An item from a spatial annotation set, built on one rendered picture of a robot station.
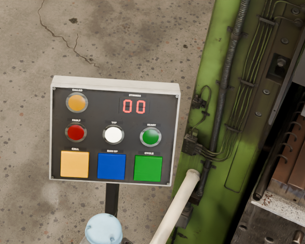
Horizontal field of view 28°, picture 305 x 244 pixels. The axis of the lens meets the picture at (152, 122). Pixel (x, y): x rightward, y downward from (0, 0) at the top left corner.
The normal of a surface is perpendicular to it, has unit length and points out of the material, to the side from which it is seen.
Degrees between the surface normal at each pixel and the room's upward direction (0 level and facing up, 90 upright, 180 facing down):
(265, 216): 90
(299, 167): 0
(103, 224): 0
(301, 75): 90
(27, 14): 0
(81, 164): 60
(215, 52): 90
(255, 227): 90
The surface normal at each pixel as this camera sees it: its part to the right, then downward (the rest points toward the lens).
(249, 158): -0.43, 0.69
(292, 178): 0.08, -0.60
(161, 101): 0.03, 0.39
